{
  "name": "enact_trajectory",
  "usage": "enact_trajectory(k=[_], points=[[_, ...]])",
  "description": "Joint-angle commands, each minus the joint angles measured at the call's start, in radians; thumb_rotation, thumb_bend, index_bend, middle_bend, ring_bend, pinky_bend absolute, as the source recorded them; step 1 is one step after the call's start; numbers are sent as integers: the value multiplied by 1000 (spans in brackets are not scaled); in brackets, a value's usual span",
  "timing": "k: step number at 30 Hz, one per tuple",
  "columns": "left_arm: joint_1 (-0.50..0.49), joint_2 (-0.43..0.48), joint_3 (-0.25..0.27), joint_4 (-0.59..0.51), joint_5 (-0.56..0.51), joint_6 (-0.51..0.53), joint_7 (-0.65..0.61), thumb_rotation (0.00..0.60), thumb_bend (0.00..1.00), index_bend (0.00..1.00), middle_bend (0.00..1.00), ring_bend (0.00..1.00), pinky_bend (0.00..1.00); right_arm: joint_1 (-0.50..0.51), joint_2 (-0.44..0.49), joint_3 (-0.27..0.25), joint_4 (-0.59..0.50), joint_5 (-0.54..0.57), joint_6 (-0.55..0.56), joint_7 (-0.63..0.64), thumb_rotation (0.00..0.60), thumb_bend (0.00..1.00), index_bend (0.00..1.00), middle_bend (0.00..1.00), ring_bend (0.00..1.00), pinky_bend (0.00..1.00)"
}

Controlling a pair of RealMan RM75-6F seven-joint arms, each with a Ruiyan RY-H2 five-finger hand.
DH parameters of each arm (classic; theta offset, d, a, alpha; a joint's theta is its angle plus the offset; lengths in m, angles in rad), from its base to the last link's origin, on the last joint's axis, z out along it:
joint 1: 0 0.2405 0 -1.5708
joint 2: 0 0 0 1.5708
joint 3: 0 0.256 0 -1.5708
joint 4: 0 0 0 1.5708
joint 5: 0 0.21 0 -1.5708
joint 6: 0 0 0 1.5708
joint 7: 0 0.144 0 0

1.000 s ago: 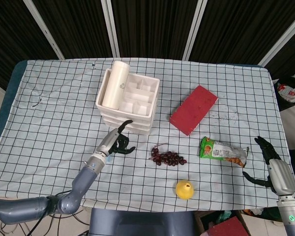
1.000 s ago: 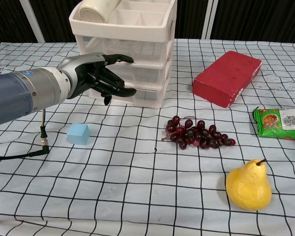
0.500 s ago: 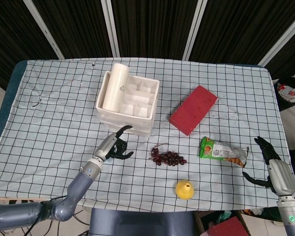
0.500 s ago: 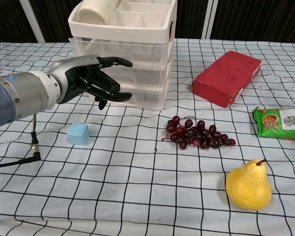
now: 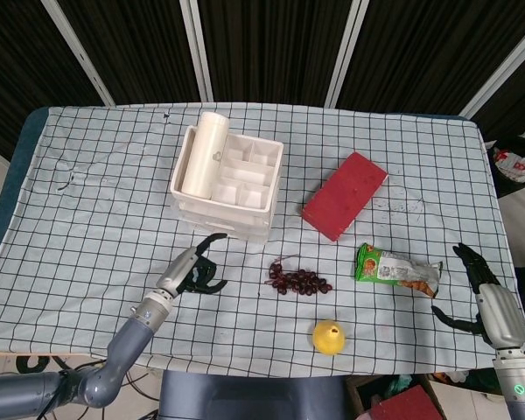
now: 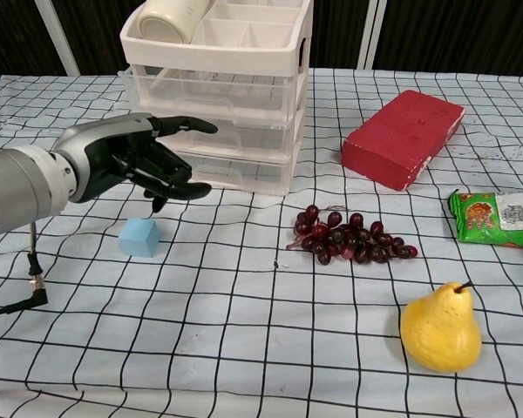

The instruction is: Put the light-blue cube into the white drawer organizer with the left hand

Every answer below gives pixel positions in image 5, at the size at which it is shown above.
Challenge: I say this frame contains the black and silver right hand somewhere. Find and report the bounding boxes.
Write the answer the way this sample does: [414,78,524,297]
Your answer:
[431,242,525,350]

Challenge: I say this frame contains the black and silver left hand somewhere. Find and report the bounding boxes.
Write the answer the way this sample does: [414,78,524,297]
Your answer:
[156,233,229,300]

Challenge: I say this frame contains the clear drawer with blue label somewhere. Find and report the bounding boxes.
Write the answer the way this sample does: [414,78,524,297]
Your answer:
[177,201,272,222]

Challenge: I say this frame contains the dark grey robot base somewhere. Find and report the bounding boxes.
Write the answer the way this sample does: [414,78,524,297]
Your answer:
[158,369,365,420]

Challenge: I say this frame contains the white black checkered tablecloth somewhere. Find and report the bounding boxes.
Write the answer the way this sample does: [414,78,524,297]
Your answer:
[0,102,525,379]

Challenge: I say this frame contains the cream cylindrical bottle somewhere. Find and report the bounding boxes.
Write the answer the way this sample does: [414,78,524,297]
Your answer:
[181,111,232,201]

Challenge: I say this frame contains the dark red grape bunch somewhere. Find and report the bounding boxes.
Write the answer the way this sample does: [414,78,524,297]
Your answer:
[265,257,334,298]

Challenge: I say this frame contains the green snack bag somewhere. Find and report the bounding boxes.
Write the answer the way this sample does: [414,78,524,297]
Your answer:
[354,242,445,301]

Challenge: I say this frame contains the black bag with red print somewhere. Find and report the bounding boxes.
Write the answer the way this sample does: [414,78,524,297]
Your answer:
[485,136,525,200]

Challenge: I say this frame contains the yellow pear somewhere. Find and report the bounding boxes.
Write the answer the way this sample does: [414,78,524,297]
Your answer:
[311,319,348,357]

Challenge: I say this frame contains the red brick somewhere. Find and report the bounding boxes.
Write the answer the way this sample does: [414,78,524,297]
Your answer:
[301,151,390,242]

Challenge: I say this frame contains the white storage box frame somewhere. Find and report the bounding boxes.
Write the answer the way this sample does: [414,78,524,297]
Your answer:
[169,123,286,245]

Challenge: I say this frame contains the black floor cables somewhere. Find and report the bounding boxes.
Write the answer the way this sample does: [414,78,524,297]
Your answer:
[0,354,164,420]

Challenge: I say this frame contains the white partition post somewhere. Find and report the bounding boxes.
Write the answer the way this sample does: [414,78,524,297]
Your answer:
[178,0,214,103]
[40,0,116,108]
[324,0,371,109]
[458,16,525,120]

